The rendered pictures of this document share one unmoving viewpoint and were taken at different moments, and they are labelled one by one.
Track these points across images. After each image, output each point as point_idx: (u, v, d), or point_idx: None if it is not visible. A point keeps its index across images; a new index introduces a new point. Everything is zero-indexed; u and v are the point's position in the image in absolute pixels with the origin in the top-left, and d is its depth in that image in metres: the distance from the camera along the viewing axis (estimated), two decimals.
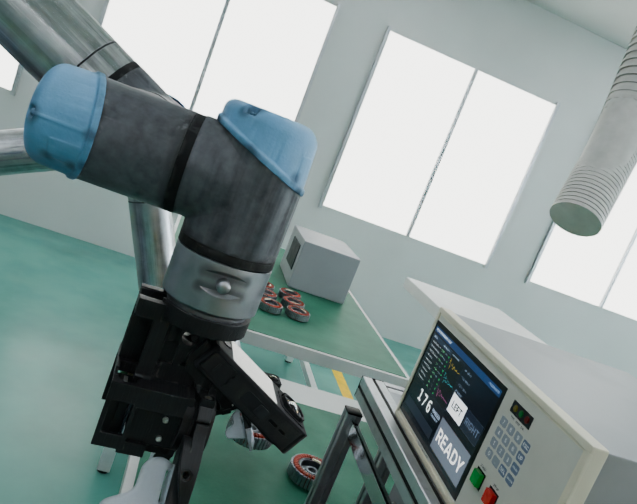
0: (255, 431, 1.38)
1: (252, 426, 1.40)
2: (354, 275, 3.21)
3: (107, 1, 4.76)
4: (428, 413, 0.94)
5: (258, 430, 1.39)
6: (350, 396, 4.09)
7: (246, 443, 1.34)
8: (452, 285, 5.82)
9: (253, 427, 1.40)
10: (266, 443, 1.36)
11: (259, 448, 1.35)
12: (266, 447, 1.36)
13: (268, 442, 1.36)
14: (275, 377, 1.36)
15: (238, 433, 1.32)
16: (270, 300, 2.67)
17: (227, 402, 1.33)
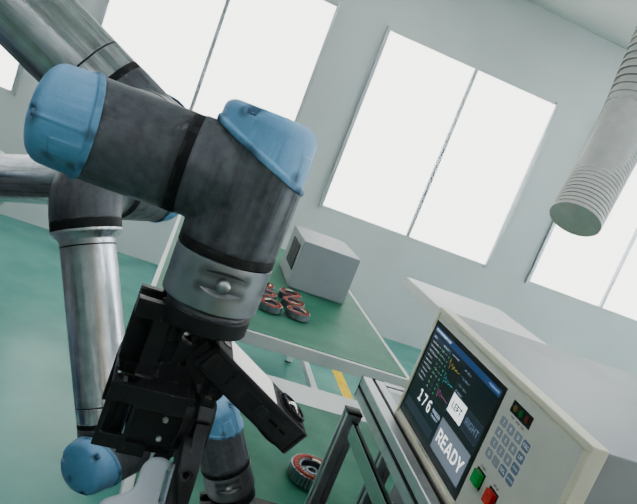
0: None
1: None
2: (354, 275, 3.21)
3: (107, 1, 4.76)
4: (428, 413, 0.94)
5: None
6: (350, 396, 4.09)
7: None
8: (452, 285, 5.82)
9: None
10: None
11: None
12: None
13: None
14: None
15: None
16: (270, 300, 2.67)
17: None
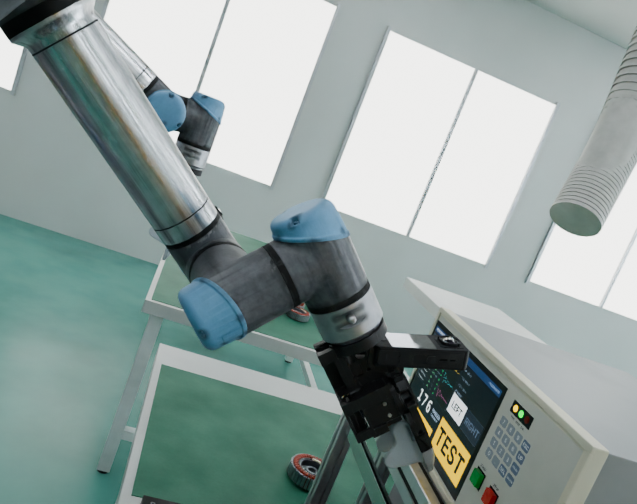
0: None
1: None
2: None
3: (107, 1, 4.76)
4: (428, 413, 0.94)
5: None
6: None
7: None
8: (452, 285, 5.82)
9: None
10: None
11: None
12: None
13: None
14: (220, 211, 1.34)
15: None
16: None
17: None
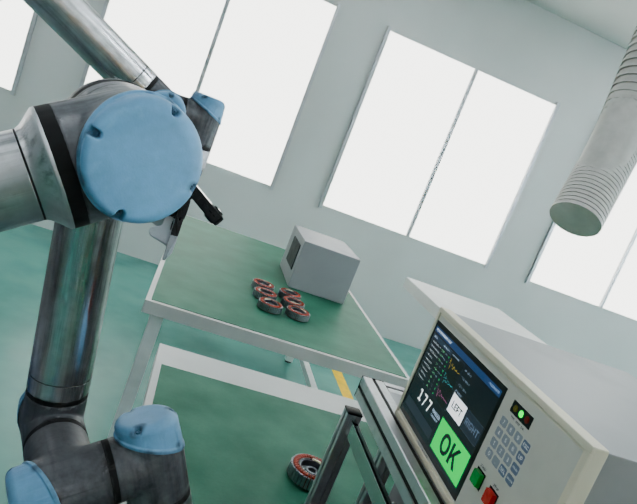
0: None
1: None
2: (354, 275, 3.21)
3: (107, 1, 4.76)
4: (428, 413, 0.94)
5: None
6: (350, 396, 4.09)
7: None
8: (452, 285, 5.82)
9: None
10: None
11: None
12: None
13: None
14: (220, 211, 1.34)
15: (161, 235, 1.27)
16: (270, 300, 2.67)
17: None
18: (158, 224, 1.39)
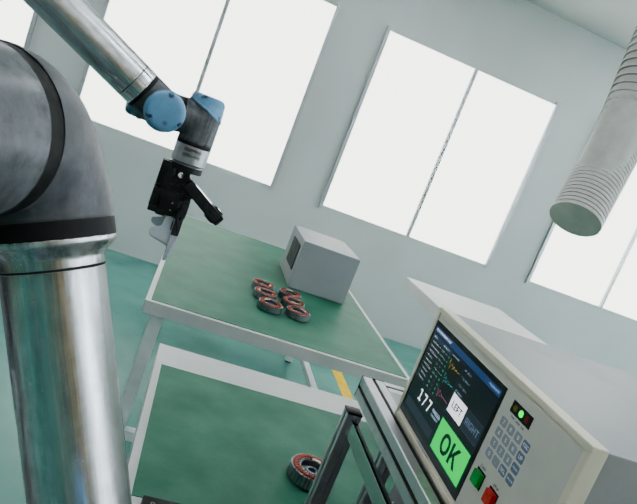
0: None
1: None
2: (354, 275, 3.21)
3: (107, 1, 4.76)
4: (428, 413, 0.94)
5: None
6: (350, 396, 4.09)
7: None
8: (452, 285, 5.82)
9: None
10: None
11: None
12: None
13: None
14: (220, 211, 1.34)
15: (161, 235, 1.27)
16: (270, 300, 2.67)
17: (166, 204, 1.29)
18: (158, 224, 1.39)
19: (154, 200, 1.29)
